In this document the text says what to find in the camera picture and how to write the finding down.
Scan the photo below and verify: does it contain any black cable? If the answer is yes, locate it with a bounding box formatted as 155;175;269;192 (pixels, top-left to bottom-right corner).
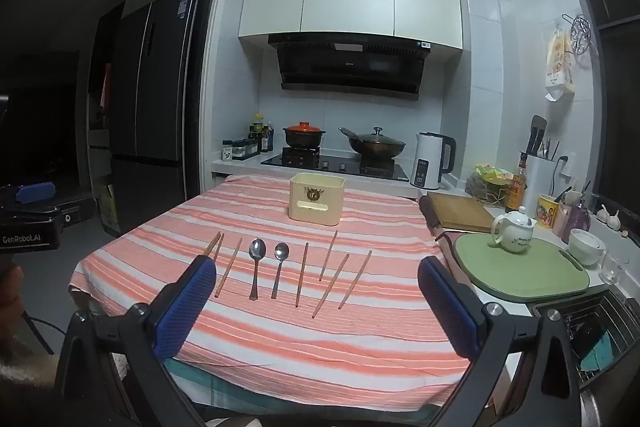
22;316;55;356

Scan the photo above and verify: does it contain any person's left hand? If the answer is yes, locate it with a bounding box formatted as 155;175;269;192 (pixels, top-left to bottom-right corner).
0;264;25;348

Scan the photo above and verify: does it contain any white utensil canister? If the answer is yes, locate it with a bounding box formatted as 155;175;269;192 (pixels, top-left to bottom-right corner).
520;152;561;202

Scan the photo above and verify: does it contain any wire basket with snack bags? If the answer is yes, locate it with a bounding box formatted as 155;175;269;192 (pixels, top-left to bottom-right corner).
467;164;513;208

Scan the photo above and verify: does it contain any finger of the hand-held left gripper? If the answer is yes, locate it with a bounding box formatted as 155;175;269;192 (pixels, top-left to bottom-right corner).
0;181;58;212
30;197;97;229

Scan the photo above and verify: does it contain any black spatula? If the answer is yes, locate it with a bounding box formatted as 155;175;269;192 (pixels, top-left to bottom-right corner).
529;115;548;158

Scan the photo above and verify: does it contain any wooden cutting board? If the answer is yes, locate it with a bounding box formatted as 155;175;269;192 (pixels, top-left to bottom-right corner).
425;191;496;234

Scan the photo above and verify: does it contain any green cutting board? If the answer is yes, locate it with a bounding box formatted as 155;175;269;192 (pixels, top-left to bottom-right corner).
454;231;591;304

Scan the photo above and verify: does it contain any clear drinking glass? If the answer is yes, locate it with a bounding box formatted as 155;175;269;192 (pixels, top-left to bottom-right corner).
599;252;630;286

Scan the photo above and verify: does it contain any white teapot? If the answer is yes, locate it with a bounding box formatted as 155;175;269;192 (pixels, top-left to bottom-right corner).
491;206;538;254

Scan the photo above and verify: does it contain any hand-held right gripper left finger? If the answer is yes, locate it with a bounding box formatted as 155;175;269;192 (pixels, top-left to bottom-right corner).
54;255;217;427

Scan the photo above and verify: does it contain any purple glass jar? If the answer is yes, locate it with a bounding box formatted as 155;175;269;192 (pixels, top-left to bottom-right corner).
562;202;592;244

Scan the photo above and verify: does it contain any metal dish rack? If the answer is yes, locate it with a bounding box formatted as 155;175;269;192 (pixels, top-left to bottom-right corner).
532;289;640;427

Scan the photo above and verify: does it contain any yellow-label sauce bottle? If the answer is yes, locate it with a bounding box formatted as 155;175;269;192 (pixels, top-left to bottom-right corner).
506;153;529;214

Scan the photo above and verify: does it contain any dark refrigerator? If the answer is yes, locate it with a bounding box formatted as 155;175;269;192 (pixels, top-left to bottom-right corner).
107;0;201;238

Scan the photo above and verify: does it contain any white bowl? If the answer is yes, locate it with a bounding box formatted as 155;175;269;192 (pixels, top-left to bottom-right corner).
569;228;607;266

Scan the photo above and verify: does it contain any black range hood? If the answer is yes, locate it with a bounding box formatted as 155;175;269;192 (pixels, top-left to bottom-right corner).
267;34;432;100

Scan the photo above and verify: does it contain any black cord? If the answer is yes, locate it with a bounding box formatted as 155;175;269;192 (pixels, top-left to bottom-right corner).
439;232;463;270

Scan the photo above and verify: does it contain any white electric kettle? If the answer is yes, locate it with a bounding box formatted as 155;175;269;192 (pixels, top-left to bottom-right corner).
410;132;457;190

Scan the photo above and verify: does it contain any pink white striped tablecloth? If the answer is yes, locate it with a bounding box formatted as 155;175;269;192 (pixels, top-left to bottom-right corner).
67;174;481;380

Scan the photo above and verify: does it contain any hanging yellow packet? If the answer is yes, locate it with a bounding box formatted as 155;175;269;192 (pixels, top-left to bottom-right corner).
545;29;577;104

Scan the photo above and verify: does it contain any black wok with lid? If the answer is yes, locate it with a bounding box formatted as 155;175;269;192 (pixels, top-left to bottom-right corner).
338;126;407;159

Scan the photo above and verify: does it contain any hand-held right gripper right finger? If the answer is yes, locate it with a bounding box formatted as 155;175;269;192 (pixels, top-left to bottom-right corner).
417;256;583;427

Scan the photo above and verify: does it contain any storage shelf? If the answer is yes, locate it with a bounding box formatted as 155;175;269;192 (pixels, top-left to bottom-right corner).
86;14;126;238

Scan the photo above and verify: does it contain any yellow printed mug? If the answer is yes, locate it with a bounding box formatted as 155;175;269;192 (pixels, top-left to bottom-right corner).
537;194;561;230

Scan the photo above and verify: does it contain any clay pot with orange lid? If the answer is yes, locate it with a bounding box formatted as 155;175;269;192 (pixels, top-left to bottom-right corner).
282;122;326;151

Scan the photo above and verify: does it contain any cream utensil holder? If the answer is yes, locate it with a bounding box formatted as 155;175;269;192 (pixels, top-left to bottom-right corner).
288;173;347;226

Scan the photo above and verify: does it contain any teal cloth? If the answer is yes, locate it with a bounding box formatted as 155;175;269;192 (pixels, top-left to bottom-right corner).
167;364;311;409

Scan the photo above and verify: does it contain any large metal spoon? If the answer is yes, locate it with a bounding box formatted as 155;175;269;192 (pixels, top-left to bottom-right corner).
248;238;267;301

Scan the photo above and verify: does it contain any hanging wire trivet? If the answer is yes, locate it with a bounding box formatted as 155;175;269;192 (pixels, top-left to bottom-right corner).
561;13;593;58

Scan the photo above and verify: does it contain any small metal spoon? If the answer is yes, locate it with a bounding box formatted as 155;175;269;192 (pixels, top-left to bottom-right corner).
271;242;291;300

